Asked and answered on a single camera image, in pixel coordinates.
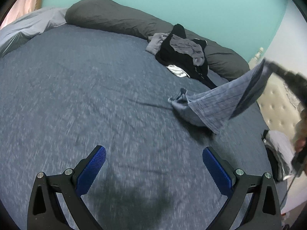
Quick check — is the wooden door frame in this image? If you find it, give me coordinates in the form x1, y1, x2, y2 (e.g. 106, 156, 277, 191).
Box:
1, 0, 42, 29

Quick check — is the blue striped garment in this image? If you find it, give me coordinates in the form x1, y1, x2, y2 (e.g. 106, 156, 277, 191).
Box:
168, 59, 272, 135

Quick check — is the blue bed sheet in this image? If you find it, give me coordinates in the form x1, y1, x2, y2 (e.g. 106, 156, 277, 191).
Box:
1, 25, 271, 229

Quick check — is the light grey duvet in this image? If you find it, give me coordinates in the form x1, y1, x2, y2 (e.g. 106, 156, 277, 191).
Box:
1, 7, 68, 57

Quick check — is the long dark grey pillow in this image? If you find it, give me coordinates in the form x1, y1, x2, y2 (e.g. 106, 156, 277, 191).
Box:
65, 0, 250, 81

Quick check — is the cream tufted headboard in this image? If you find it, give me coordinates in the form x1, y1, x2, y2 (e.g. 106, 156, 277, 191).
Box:
248, 47, 304, 138

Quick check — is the pile of dark clothes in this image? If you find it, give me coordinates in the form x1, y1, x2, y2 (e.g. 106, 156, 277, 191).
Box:
146, 24, 217, 89

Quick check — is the operator hand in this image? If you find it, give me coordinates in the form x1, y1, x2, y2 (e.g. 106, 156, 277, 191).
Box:
294, 109, 306, 153

